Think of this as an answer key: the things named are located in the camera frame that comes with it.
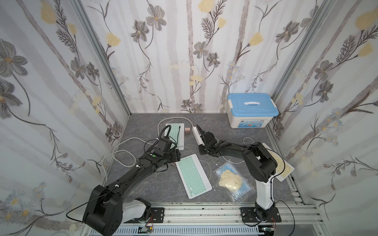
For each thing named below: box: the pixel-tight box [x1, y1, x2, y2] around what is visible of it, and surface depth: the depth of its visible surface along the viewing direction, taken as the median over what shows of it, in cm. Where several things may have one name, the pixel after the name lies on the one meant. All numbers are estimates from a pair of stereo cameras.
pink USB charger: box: [184, 127, 191, 135], surface depth 110 cm
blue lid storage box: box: [226, 92, 280, 129], surface depth 106 cm
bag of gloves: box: [213, 161, 257, 205], surface depth 84 cm
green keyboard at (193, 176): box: [175, 153, 213, 200], surface depth 88 cm
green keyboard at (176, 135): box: [164, 122, 185, 151], surface depth 110 cm
